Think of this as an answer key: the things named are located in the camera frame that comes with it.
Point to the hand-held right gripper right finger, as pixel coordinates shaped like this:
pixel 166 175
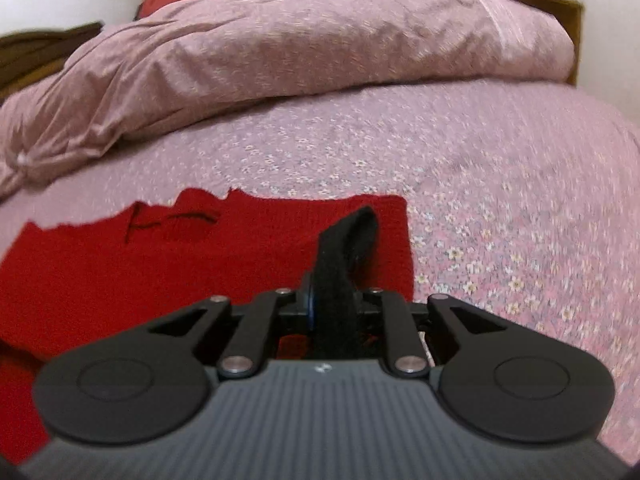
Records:
pixel 395 330

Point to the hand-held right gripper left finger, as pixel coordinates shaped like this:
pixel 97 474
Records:
pixel 260 327

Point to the red knit sweater black trim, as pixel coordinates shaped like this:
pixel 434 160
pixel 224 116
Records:
pixel 150 270

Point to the pink floral bed sheet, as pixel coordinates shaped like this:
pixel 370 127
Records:
pixel 500 185

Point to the pink floral duvet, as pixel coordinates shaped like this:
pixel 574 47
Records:
pixel 280 60

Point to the wooden headboard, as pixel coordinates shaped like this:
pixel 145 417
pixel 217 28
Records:
pixel 35 55

